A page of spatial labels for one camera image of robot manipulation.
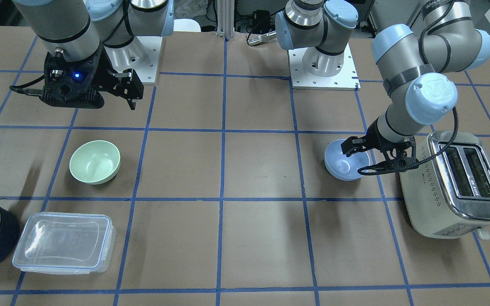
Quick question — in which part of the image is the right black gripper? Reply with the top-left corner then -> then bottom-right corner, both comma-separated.
41,45 -> 144,110

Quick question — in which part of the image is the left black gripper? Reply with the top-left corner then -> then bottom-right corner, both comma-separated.
342,121 -> 421,173

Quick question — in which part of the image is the blue bowl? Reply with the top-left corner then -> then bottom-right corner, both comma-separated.
324,139 -> 371,181

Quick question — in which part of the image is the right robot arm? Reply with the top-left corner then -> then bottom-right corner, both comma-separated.
10,0 -> 174,110

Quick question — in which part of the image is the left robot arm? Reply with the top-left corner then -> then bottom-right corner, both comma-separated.
275,0 -> 490,176

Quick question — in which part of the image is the green bowl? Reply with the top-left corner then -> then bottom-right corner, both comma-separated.
68,140 -> 121,185

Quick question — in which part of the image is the cream and chrome toaster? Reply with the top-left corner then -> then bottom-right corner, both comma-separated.
400,130 -> 490,240

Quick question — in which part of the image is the white chair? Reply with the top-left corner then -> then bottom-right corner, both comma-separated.
174,19 -> 202,32

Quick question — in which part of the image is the clear plastic food container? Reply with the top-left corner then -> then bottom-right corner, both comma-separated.
12,212 -> 116,275

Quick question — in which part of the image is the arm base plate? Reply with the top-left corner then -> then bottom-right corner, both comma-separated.
288,43 -> 360,91
134,36 -> 163,85

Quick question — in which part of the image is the black braided cable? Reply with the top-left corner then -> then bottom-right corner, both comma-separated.
357,0 -> 459,176

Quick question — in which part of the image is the aluminium frame post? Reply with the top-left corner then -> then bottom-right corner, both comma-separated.
213,0 -> 236,41

